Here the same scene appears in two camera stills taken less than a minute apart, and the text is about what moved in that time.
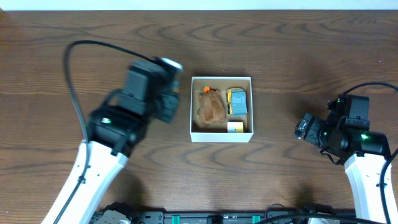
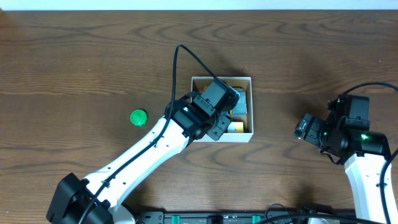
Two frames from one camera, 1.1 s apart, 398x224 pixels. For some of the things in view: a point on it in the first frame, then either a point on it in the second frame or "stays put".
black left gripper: [168, 104] to [219, 127]
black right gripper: [311, 131] stays put
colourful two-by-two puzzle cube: [235, 127] stays put
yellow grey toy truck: [237, 102] stays put
